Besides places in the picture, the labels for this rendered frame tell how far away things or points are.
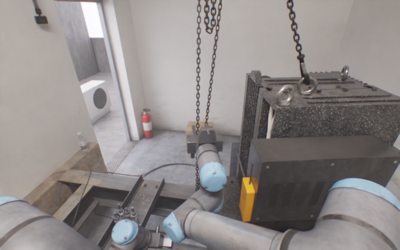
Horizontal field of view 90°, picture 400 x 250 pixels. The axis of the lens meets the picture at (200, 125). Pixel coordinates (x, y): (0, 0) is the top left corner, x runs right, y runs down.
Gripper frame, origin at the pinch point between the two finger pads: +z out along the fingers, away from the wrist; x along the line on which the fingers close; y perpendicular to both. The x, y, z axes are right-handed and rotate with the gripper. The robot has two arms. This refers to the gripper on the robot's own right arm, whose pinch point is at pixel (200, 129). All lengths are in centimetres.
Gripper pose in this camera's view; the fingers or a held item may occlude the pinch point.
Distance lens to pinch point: 84.8
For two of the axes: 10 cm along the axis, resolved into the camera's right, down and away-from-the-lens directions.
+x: 9.9, -0.4, 1.2
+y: -0.2, 8.9, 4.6
